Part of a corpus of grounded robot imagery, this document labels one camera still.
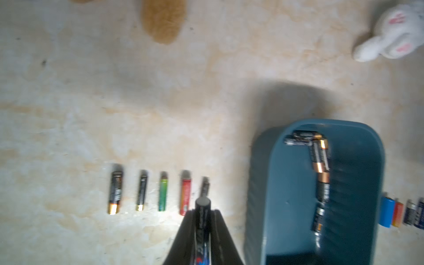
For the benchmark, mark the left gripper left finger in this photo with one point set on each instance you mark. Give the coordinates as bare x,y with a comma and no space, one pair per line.
182,251

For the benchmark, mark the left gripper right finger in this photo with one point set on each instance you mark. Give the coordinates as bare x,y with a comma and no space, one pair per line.
222,248

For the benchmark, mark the blue black AAA battery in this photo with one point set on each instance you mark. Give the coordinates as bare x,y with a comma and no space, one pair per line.
202,230

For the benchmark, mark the black gold AAA battery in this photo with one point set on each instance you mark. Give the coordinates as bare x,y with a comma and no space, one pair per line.
205,189

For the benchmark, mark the teal plastic storage box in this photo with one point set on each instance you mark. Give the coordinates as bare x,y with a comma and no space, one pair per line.
281,197

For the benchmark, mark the dark AAA battery row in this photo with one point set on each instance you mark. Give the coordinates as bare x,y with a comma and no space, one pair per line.
409,216

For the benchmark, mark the black silver battery in box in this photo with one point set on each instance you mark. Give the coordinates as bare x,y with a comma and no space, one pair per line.
302,138

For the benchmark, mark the brown teddy bear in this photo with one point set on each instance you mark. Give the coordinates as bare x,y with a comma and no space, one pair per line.
163,19

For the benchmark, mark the small white plush bunny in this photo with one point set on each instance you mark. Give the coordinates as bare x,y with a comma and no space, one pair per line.
398,32

